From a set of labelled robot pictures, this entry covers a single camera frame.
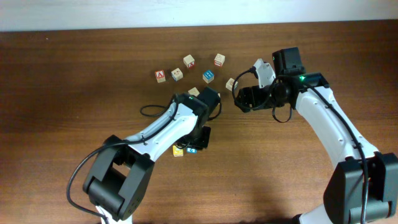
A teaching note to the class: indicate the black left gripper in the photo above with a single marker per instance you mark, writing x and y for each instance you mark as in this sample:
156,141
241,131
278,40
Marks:
203,142

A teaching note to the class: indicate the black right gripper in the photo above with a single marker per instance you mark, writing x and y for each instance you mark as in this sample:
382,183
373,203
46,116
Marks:
246,98

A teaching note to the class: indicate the yellow wooden block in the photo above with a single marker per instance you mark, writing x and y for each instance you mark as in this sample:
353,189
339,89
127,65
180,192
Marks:
177,152

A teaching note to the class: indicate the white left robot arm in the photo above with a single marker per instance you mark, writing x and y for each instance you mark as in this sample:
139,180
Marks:
118,179

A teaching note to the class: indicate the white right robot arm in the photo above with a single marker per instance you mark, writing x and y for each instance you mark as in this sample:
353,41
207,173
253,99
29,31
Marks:
363,186

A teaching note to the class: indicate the wooden block shell picture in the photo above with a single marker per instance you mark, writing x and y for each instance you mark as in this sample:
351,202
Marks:
231,84

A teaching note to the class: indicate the blue top wooden block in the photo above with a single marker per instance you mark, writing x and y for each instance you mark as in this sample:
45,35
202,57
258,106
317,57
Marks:
208,76

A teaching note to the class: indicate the wooden block red top right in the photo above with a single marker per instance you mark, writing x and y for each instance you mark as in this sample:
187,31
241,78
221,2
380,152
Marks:
219,60

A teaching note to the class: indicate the wooden block blue side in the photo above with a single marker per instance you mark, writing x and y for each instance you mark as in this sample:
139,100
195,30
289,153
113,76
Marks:
177,74

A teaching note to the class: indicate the wooden block red X side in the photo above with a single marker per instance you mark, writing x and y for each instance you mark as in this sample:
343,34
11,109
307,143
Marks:
189,61

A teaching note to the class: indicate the wooden block red A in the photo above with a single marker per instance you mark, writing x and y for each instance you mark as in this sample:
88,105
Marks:
160,76

